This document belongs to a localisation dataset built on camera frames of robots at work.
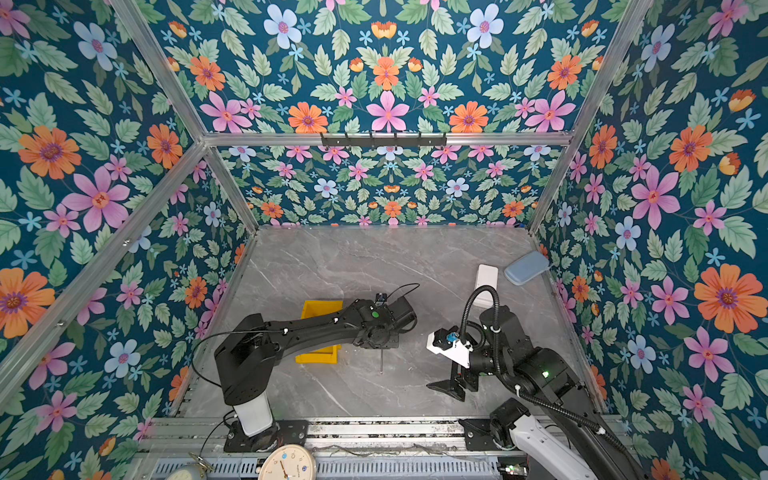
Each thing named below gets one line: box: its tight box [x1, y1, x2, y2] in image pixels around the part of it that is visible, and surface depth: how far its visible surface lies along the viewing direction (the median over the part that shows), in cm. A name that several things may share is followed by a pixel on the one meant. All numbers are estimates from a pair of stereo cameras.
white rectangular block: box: [474, 264, 499, 308], surface depth 101 cm
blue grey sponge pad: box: [504, 250, 550, 286], surface depth 107 cm
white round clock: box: [258, 444, 318, 480], surface depth 69 cm
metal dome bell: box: [165, 464, 209, 480], surface depth 67 cm
